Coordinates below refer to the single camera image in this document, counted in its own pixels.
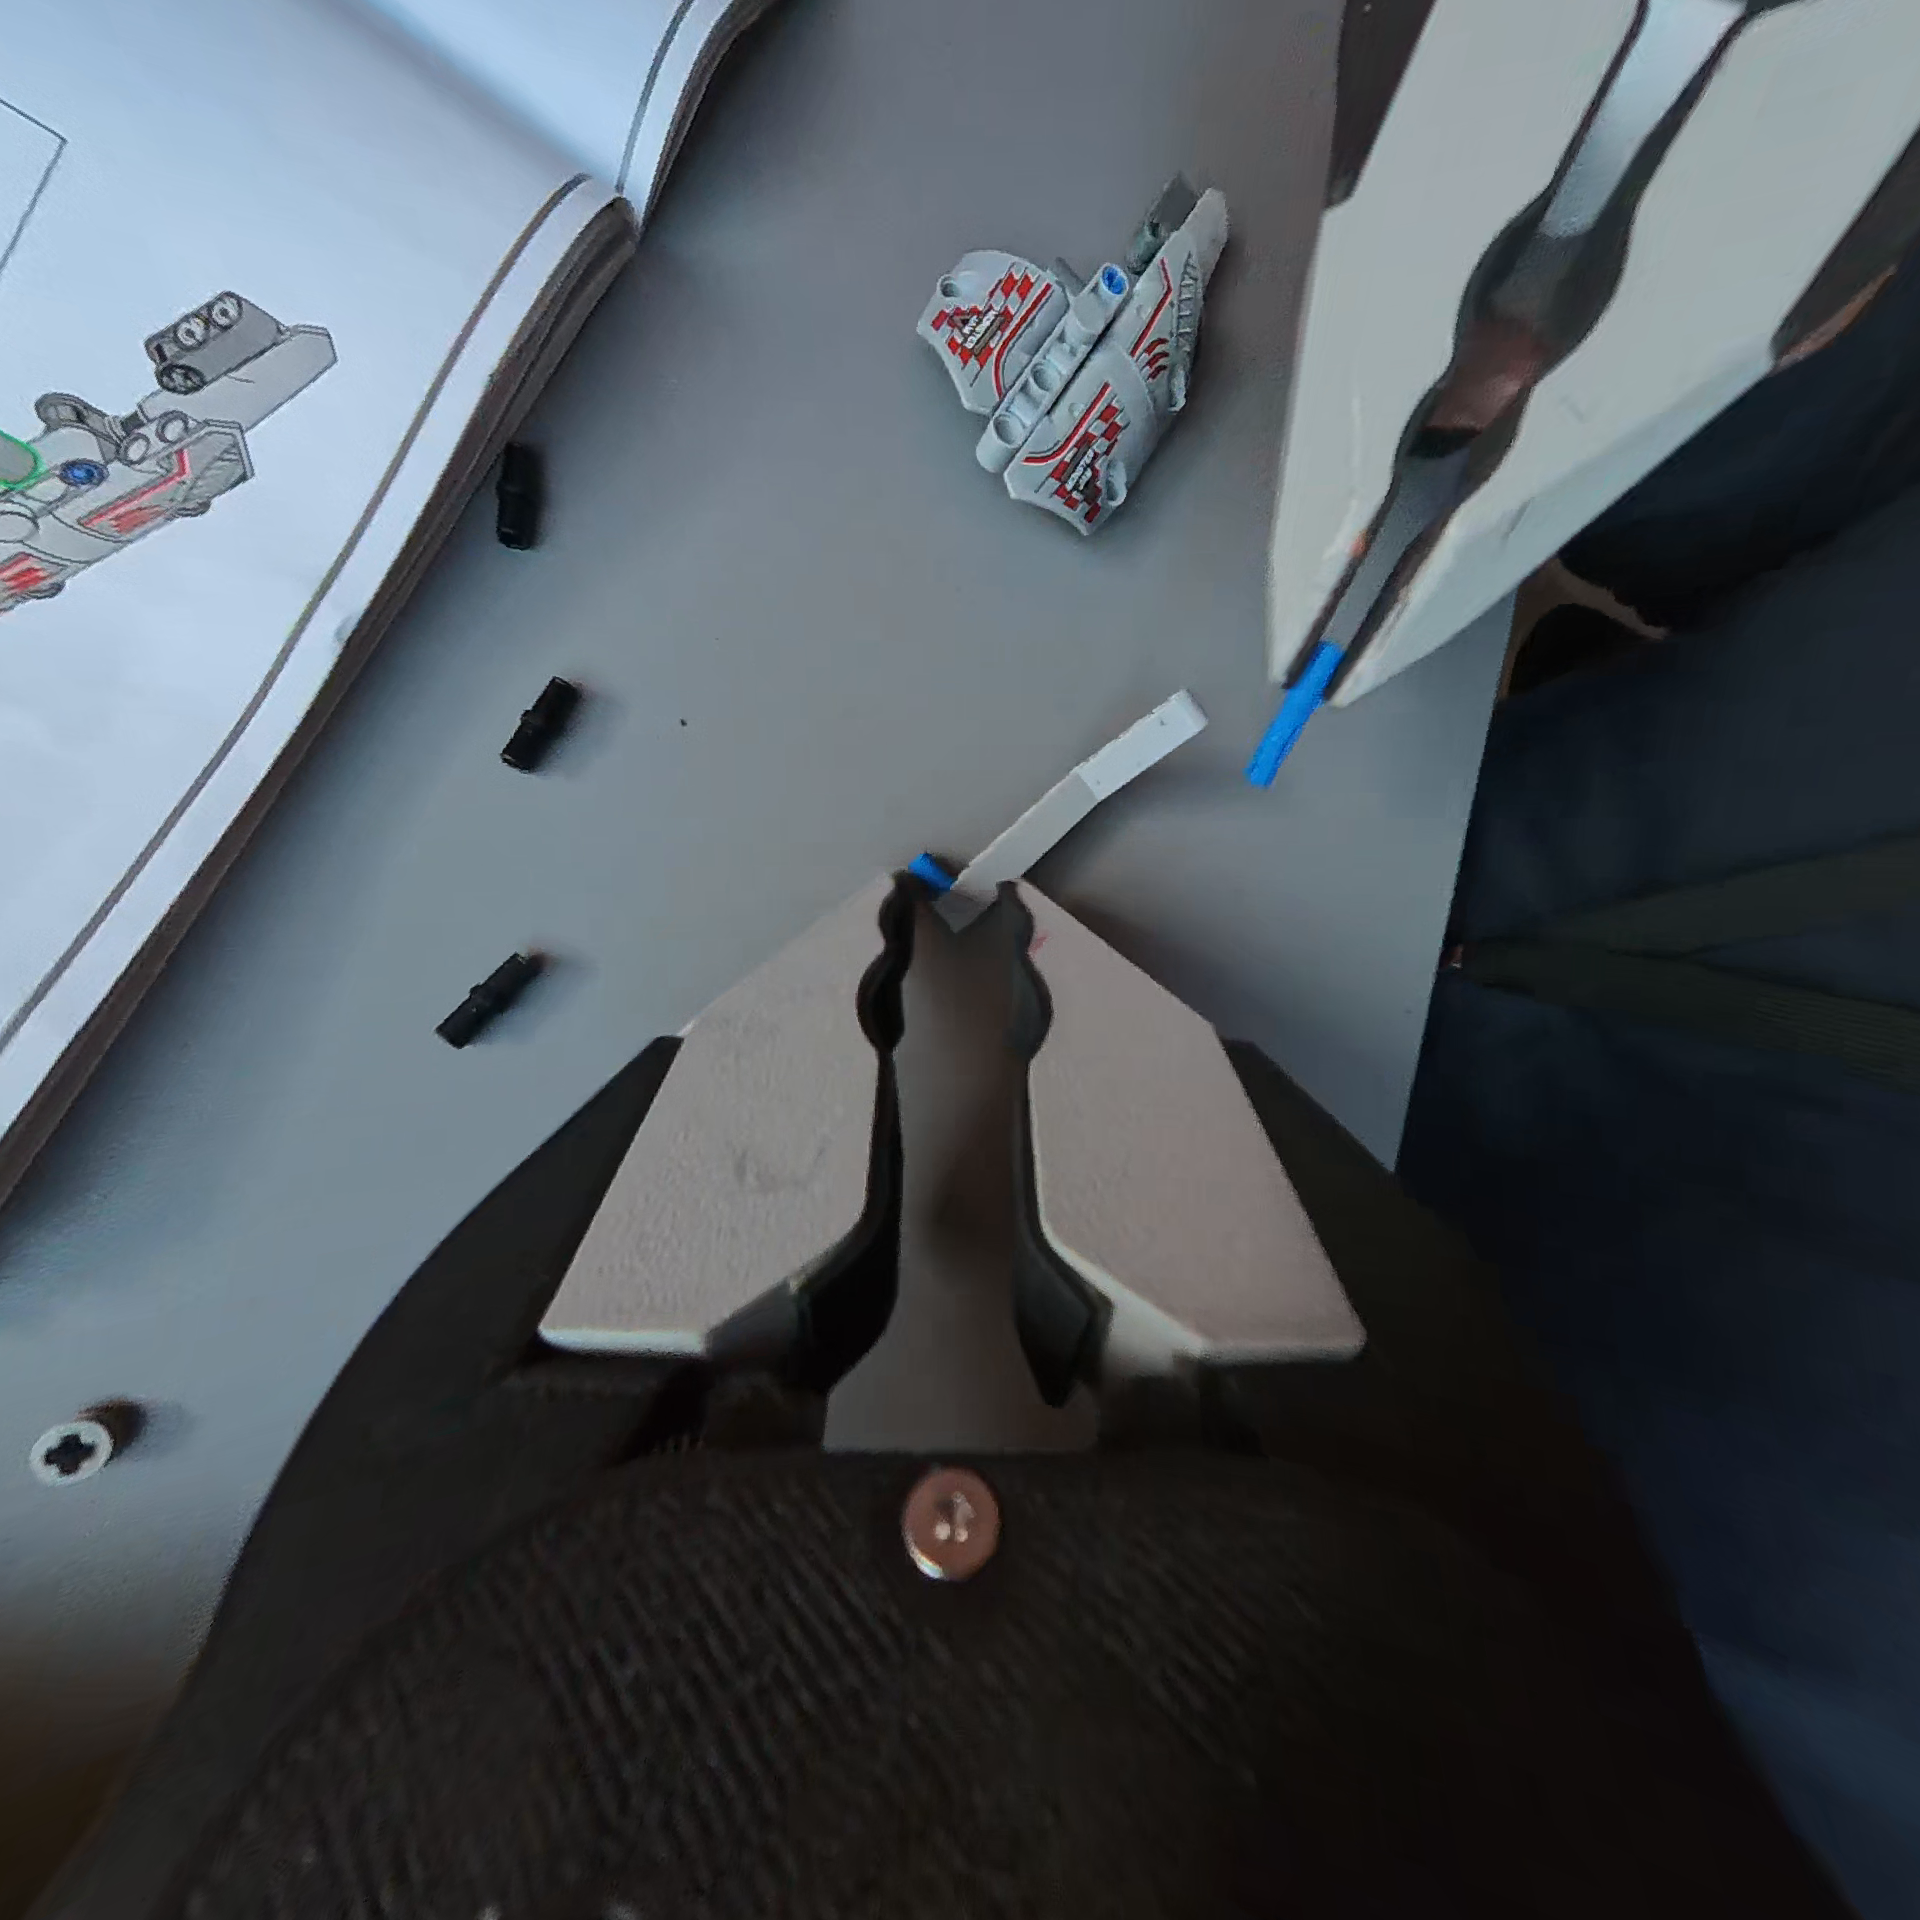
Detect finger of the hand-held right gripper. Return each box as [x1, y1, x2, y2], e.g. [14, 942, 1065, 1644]
[1329, 0, 1920, 711]
[1265, 0, 1648, 695]

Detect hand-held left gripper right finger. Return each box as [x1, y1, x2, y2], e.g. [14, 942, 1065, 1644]
[989, 878, 1370, 1413]

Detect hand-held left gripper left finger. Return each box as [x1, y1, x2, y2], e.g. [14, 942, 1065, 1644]
[537, 870, 940, 1413]

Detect grey lego beam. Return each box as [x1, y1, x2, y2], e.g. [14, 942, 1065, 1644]
[937, 691, 1210, 935]

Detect long blue lego pin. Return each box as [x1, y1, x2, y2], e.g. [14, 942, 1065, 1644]
[1245, 643, 1344, 788]

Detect grey red lego assembly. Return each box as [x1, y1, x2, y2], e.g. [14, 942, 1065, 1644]
[914, 176, 1233, 540]

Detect black lego axle pin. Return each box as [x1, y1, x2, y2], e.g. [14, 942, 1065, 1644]
[29, 1399, 145, 1488]

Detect lego instruction booklet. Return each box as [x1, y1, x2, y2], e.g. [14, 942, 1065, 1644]
[0, 0, 782, 1203]

